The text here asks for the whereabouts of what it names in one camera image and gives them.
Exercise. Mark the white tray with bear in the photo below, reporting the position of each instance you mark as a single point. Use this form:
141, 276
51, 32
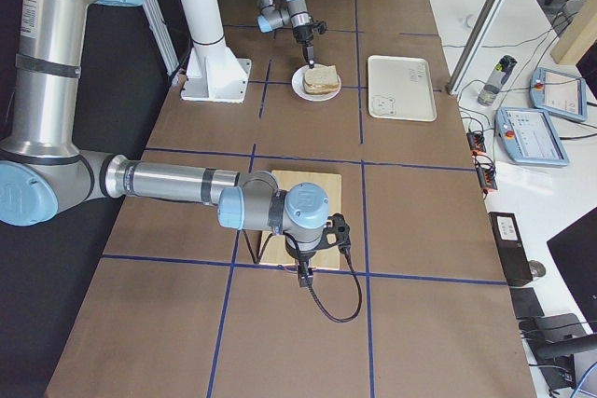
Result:
400, 88

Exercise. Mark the wooden cutting board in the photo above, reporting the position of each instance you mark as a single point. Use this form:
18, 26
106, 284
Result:
275, 253

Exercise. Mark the far teach pendant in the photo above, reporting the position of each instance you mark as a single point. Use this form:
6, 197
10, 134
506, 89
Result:
561, 94

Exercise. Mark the orange black connector lower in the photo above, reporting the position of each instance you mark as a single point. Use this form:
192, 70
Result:
486, 176

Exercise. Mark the black power supply box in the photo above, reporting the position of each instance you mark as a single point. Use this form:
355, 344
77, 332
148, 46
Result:
514, 262

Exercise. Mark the orange black connector upper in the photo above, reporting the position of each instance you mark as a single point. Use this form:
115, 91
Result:
476, 142

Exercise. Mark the wooden block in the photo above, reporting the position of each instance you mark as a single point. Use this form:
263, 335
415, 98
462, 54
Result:
578, 37

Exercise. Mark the aluminium side rail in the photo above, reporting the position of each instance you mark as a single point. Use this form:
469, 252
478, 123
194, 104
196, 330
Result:
161, 35

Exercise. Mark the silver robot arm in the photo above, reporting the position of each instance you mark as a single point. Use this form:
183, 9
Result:
43, 173
296, 15

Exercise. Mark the black monitor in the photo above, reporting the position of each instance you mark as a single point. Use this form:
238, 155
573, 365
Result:
574, 252

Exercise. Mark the aluminium frame post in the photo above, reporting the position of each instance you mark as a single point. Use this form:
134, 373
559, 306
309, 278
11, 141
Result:
482, 26

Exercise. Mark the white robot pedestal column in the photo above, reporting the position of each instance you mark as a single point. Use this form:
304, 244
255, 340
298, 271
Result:
214, 73

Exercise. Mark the near teach pendant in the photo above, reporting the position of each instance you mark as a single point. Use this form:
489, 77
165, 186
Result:
529, 137

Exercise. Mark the teach pendant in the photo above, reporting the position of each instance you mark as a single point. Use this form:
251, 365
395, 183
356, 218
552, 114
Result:
529, 137
561, 94

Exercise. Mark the clear water bottle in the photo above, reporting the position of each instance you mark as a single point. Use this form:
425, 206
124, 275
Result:
497, 79

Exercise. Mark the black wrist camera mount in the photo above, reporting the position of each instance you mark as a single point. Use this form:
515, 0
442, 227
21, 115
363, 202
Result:
336, 233

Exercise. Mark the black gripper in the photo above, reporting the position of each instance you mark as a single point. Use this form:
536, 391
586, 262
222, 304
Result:
303, 35
305, 257

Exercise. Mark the orange black connector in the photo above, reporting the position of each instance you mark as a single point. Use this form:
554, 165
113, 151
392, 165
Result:
486, 176
476, 142

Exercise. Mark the toast with fried egg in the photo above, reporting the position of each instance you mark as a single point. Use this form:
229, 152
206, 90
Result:
324, 89

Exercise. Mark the black desk device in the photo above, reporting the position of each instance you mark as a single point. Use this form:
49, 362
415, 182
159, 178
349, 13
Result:
562, 348

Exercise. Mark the white round plate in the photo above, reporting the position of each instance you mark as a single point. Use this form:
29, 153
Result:
297, 86

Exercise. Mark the white bread slice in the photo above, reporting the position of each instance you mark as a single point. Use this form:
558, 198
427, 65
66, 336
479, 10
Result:
321, 74

